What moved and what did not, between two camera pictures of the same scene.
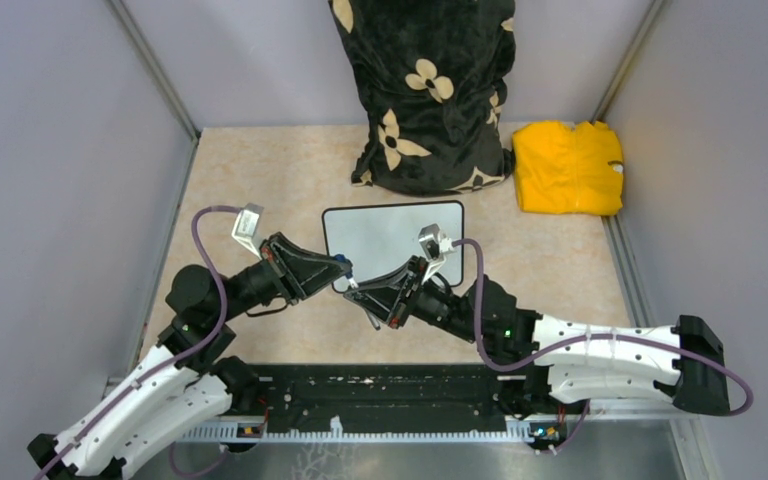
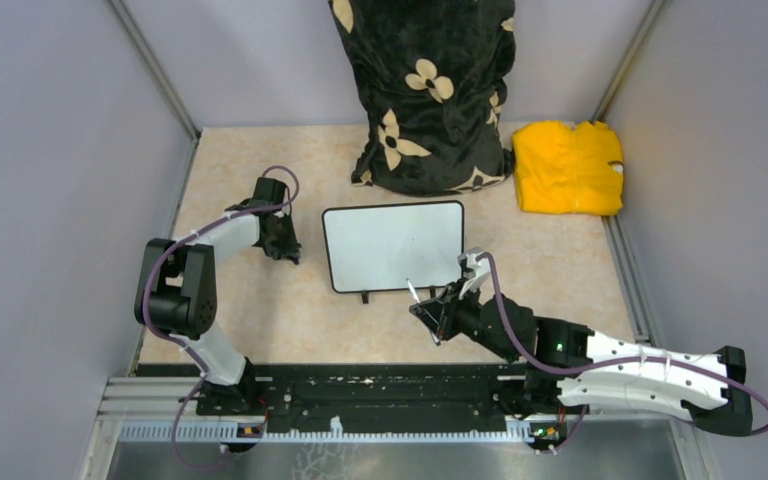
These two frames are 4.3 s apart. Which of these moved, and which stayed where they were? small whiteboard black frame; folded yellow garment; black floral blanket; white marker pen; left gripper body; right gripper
Moved: left gripper body; white marker pen; right gripper
Stayed: folded yellow garment; small whiteboard black frame; black floral blanket
